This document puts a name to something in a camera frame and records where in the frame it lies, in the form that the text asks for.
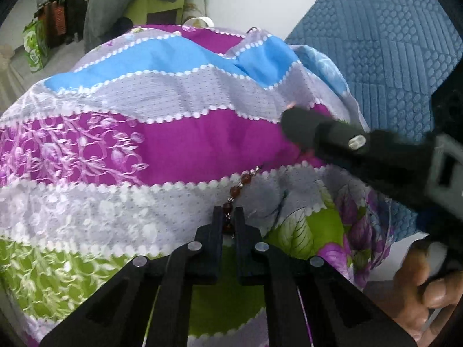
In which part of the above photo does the person's right hand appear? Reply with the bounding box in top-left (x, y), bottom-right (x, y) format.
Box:
top-left (392, 239), bottom-right (461, 345)

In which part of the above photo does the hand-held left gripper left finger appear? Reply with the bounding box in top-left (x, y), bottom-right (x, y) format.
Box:
top-left (40, 205), bottom-right (224, 347)

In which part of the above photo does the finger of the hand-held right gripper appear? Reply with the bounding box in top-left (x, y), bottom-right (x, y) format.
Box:
top-left (281, 106), bottom-right (436, 211)

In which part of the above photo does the red suitcase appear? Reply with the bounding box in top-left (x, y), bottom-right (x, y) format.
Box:
top-left (43, 0), bottom-right (69, 46)

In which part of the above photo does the black suitcase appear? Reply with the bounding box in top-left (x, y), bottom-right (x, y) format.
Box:
top-left (65, 0), bottom-right (88, 43)

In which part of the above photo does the colourful printed bedsheet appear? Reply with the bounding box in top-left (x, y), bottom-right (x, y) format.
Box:
top-left (0, 25), bottom-right (396, 347)

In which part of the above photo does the green plastic stool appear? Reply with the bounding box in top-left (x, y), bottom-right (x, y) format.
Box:
top-left (124, 0), bottom-right (188, 28)

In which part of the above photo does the red bead bracelet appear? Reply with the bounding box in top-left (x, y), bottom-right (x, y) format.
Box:
top-left (222, 165), bottom-right (262, 240)

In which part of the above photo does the grey fleece garment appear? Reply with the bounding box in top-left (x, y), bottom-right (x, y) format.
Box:
top-left (83, 0), bottom-right (200, 54)

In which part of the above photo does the blue quilted mat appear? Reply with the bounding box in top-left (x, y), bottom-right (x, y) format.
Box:
top-left (283, 0), bottom-right (463, 240)

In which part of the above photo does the green printed bag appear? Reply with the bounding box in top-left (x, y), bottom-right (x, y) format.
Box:
top-left (22, 17), bottom-right (50, 73)

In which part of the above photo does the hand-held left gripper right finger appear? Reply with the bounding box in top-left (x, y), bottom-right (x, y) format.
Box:
top-left (234, 207), bottom-right (417, 347)

